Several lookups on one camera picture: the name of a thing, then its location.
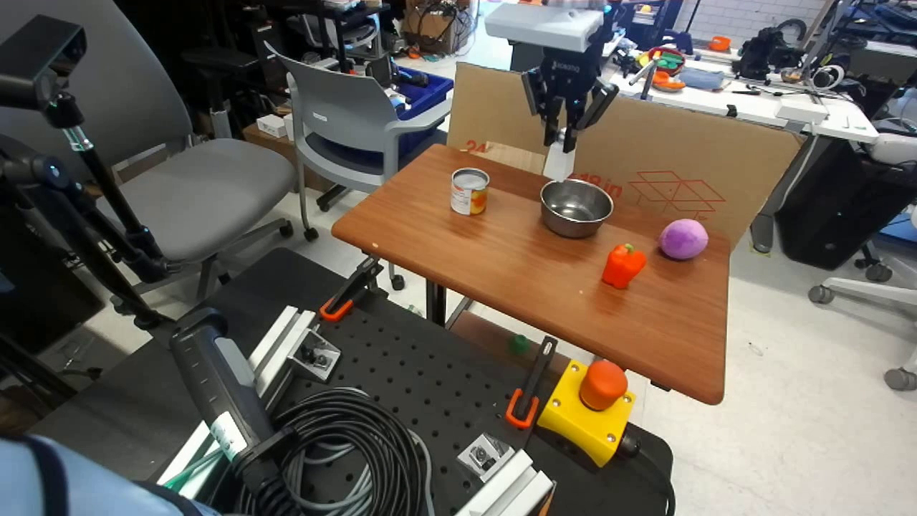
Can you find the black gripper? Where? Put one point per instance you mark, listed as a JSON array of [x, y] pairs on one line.
[[569, 73]]

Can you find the white salt cellar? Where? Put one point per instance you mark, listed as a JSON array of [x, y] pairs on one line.
[[556, 164]]

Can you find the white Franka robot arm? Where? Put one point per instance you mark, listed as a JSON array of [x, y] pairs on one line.
[[549, 27]]

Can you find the silver metal pot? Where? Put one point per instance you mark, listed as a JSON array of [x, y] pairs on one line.
[[577, 207]]

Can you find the orange toy on desk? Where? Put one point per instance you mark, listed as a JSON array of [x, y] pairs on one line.
[[665, 73]]

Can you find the open tin can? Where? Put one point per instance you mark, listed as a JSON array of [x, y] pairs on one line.
[[467, 193]]

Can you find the brown cardboard panel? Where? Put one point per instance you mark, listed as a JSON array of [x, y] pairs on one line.
[[689, 163]]

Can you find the blue plastic bin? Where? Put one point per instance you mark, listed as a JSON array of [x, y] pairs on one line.
[[426, 90]]

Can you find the orange toy bell pepper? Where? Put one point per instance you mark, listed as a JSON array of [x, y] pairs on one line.
[[623, 269]]

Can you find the purple ball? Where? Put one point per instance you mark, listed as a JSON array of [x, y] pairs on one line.
[[682, 240]]

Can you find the light grey plastic chair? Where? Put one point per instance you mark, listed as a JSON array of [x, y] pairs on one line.
[[347, 126]]

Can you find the yellow emergency stop button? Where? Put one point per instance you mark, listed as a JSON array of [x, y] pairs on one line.
[[592, 405]]

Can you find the grey padded office chair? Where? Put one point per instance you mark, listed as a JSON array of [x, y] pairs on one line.
[[189, 187]]

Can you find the black power strip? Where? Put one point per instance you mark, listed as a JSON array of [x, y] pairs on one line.
[[224, 391]]

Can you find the blue cloth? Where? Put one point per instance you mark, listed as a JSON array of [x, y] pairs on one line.
[[66, 478]]

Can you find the aluminium rail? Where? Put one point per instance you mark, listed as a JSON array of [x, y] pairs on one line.
[[245, 384], [504, 487]]

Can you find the black camera on stand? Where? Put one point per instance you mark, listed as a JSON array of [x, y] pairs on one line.
[[37, 52]]

